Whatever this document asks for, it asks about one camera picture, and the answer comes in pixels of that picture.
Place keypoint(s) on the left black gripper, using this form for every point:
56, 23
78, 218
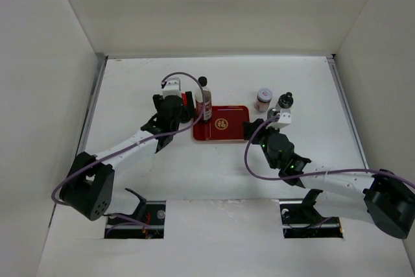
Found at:
187, 111

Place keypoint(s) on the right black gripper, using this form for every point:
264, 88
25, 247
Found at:
261, 130

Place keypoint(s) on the red lid chili sauce jar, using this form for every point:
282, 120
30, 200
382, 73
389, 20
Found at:
188, 109

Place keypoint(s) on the soy sauce bottle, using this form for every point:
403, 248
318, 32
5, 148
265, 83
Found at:
203, 101

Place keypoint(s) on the clear lid salt grinder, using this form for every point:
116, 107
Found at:
273, 114

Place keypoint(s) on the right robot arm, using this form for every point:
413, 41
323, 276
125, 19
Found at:
378, 197

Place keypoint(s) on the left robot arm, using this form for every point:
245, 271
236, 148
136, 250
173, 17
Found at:
90, 187

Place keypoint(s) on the black top pepper grinder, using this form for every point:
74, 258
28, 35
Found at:
285, 101

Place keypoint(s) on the white lid spice jar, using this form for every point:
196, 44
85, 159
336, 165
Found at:
263, 99

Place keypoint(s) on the red rectangular tray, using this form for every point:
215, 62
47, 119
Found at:
226, 124

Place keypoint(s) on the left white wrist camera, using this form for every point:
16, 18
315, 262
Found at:
171, 87

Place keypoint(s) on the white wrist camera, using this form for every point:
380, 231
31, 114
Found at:
284, 120
171, 87

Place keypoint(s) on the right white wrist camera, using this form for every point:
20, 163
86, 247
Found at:
284, 120

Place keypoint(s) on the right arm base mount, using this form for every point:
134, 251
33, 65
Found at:
300, 219

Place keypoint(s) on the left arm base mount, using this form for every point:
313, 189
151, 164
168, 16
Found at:
142, 215

